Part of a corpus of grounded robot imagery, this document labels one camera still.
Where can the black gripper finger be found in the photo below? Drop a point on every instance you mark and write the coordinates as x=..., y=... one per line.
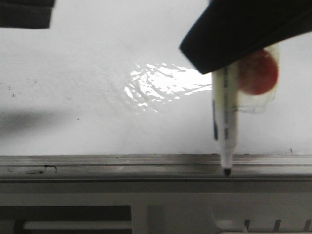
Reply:
x=26, y=14

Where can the black gripper finger view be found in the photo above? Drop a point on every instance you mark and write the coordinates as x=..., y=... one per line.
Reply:
x=228, y=30

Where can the white whiteboard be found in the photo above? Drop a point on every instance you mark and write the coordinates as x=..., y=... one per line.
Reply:
x=105, y=96

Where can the white black whiteboard marker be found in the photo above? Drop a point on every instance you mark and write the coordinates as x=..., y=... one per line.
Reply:
x=246, y=85

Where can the white marker tray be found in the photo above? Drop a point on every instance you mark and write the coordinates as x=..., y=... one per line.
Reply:
x=156, y=213

